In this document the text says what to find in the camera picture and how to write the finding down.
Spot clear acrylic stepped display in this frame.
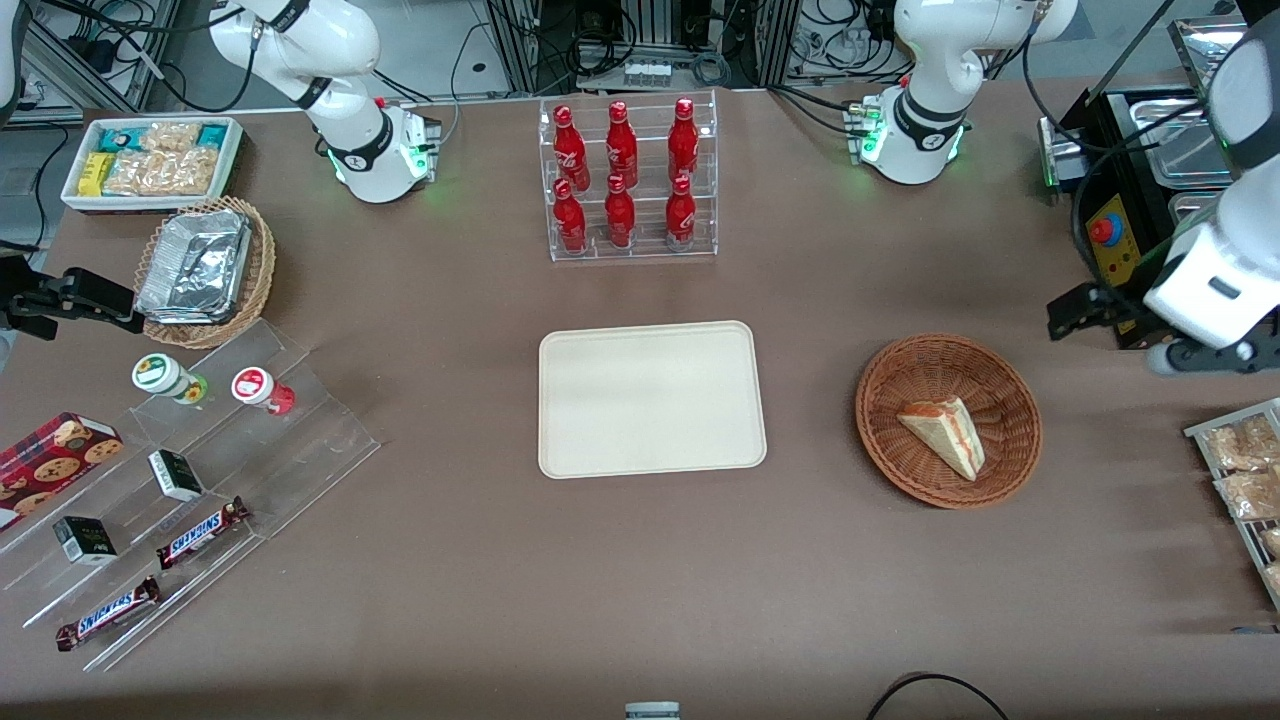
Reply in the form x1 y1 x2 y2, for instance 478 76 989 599
0 318 382 673

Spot beige plastic tray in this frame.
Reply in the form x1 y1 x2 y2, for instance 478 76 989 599
537 320 769 480

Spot red lid yogurt cup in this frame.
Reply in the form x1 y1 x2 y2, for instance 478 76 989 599
231 366 297 417

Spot small dark green box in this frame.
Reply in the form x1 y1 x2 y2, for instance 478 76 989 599
147 449 205 503
52 515 119 567

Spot black food warmer cabinet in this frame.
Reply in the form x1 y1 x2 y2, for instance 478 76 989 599
1037 15 1280 351

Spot white rectangular snack bin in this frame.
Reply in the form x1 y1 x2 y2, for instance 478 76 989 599
61 116 246 215

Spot tray of packaged crackers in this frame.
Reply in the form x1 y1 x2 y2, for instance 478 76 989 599
1184 397 1280 613

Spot red cola bottle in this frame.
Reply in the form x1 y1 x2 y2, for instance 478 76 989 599
552 104 592 193
604 100 640 190
667 96 700 184
664 174 698 252
552 177 590 254
603 173 638 249

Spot brown wicker basket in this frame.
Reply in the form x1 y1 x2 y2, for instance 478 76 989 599
855 332 1044 510

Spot steel food pan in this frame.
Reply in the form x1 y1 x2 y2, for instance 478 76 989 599
1129 94 1237 188
1167 189 1248 239

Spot large clear cracker bag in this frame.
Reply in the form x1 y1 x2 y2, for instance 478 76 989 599
103 148 219 198

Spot stacked aluminium foil trays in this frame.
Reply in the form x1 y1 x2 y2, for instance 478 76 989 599
136 209 252 325

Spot clear acrylic bottle rack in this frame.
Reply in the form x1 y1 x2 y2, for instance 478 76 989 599
539 89 719 264

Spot green lid yogurt cup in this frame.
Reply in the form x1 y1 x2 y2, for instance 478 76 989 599
131 353 209 406

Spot red plaid cookie box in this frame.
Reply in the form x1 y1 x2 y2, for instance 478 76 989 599
0 411 125 532

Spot snickers chocolate bar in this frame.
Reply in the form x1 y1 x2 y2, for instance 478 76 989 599
55 575 162 652
156 496 252 570

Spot aluminium frame rack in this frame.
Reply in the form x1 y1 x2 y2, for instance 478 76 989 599
18 0 183 113

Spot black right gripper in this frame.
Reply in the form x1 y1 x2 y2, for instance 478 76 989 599
0 255 147 343

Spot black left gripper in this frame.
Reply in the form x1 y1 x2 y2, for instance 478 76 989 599
1046 283 1153 345

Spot triangular sandwich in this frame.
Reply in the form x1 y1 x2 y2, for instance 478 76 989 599
896 396 987 482

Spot small clear cracker bag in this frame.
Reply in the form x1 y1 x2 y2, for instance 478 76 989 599
139 121 203 154

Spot black cable loop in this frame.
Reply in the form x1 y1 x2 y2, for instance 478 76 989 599
864 671 1012 720

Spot light wicker basket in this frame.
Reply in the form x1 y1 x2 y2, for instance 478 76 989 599
134 196 277 350

